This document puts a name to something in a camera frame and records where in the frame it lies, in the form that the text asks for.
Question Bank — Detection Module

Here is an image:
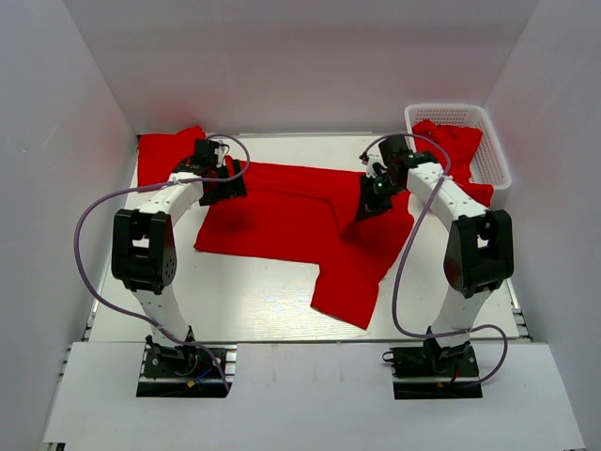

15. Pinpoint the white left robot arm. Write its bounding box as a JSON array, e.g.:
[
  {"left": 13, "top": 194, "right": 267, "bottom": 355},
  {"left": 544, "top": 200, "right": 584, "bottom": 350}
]
[{"left": 111, "top": 135, "right": 247, "bottom": 375}]

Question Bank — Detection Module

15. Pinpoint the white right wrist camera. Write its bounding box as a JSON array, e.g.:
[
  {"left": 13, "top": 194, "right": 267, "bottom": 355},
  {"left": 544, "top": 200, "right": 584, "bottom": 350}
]
[{"left": 365, "top": 155, "right": 387, "bottom": 179}]

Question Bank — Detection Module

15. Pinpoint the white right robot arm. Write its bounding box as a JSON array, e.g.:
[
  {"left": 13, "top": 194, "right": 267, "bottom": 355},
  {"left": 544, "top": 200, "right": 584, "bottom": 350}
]
[{"left": 356, "top": 133, "right": 514, "bottom": 375}]

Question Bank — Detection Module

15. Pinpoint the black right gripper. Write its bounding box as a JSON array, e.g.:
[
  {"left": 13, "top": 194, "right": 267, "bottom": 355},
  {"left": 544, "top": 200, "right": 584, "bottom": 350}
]
[{"left": 356, "top": 173, "right": 406, "bottom": 223}]

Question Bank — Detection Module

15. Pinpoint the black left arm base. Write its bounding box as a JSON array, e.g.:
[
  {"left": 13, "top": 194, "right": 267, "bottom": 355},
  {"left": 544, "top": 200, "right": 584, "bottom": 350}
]
[{"left": 136, "top": 334, "right": 237, "bottom": 398}]

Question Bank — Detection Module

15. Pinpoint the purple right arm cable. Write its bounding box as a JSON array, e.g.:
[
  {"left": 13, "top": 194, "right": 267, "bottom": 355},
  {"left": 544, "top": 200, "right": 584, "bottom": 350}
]
[{"left": 360, "top": 135, "right": 510, "bottom": 391}]

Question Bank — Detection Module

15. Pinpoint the red t-shirt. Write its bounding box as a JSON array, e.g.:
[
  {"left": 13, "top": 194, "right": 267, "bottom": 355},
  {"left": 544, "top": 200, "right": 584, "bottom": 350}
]
[
  {"left": 412, "top": 120, "right": 494, "bottom": 207},
  {"left": 193, "top": 162, "right": 414, "bottom": 329},
  {"left": 137, "top": 126, "right": 206, "bottom": 186}
]

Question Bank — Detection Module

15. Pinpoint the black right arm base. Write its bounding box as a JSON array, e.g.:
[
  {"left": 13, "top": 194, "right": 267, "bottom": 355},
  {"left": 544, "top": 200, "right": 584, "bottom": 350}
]
[{"left": 382, "top": 338, "right": 483, "bottom": 400}]

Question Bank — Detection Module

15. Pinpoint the red t-shirt in basket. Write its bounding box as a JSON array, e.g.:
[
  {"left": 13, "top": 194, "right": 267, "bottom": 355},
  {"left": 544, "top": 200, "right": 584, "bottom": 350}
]
[{"left": 412, "top": 120, "right": 494, "bottom": 207}]

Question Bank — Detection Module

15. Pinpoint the white perforated plastic basket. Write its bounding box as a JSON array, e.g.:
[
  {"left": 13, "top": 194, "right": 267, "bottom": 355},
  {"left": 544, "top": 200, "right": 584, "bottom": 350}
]
[{"left": 405, "top": 103, "right": 512, "bottom": 195}]

